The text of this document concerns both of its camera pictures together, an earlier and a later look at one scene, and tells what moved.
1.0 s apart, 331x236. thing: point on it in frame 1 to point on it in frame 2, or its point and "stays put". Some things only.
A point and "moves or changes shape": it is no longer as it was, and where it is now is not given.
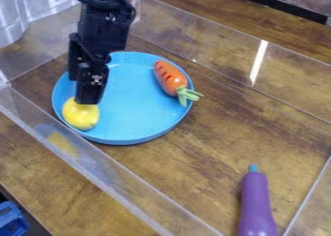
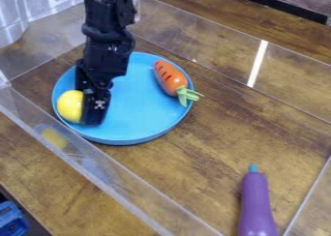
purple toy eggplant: x=258 y=220 stays put
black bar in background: x=282 y=6 stays put
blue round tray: x=139 y=112 stays put
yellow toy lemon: x=80 y=116 moves or changes shape
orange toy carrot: x=172 y=81 stays put
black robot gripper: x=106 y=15 to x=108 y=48
